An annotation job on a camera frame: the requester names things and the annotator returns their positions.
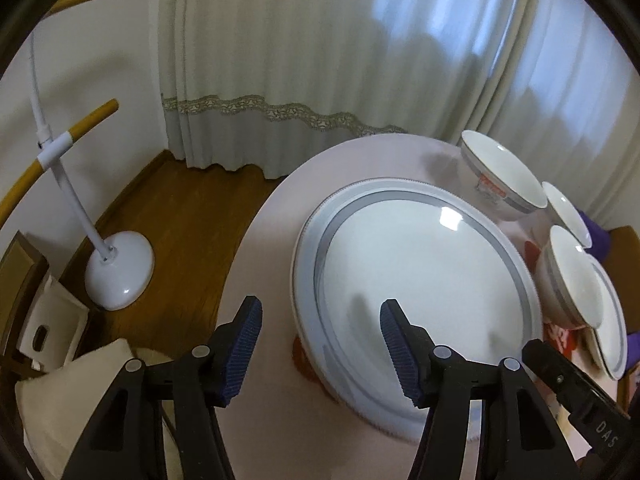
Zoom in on purple cloth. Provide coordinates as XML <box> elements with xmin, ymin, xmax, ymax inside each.
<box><xmin>579</xmin><ymin>207</ymin><xmax>640</xmax><ymax>361</ymax></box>

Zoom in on large white plate grey ring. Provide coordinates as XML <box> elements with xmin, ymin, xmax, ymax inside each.
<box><xmin>291</xmin><ymin>176</ymin><xmax>544</xmax><ymax>443</ymax></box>

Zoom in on small white bowl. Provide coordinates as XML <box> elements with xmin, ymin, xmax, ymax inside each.
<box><xmin>541</xmin><ymin>182</ymin><xmax>594</xmax><ymax>249</ymax></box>

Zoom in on white floor stand wooden arms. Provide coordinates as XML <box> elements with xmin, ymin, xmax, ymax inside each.
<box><xmin>0</xmin><ymin>0</ymin><xmax>154</xmax><ymax>311</ymax></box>

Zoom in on white plastic stool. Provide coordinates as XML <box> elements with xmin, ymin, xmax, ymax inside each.
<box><xmin>15</xmin><ymin>271</ymin><xmax>92</xmax><ymax>372</ymax></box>

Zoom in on white bowl grey band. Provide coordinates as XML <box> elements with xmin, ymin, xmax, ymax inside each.
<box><xmin>536</xmin><ymin>225</ymin><xmax>607</xmax><ymax>327</ymax></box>

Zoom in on small white plate grey ring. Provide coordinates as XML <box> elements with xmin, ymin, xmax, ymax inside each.
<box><xmin>589</xmin><ymin>254</ymin><xmax>629</xmax><ymax>381</ymax></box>

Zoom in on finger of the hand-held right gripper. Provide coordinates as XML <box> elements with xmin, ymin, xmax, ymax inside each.
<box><xmin>522</xmin><ymin>339</ymin><xmax>631</xmax><ymax>461</ymax></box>

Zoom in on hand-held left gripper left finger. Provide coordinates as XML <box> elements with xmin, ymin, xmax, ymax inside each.
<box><xmin>62</xmin><ymin>296</ymin><xmax>263</xmax><ymax>480</ymax></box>

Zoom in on white curtain with lace trim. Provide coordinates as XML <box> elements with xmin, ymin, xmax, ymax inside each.
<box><xmin>160</xmin><ymin>0</ymin><xmax>640</xmax><ymax>233</ymax></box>

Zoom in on white cushion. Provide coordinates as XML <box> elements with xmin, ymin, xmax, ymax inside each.
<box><xmin>15</xmin><ymin>337</ymin><xmax>178</xmax><ymax>480</ymax></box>

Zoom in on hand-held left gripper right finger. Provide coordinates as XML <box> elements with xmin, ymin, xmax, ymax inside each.
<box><xmin>380</xmin><ymin>299</ymin><xmax>571</xmax><ymax>480</ymax></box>

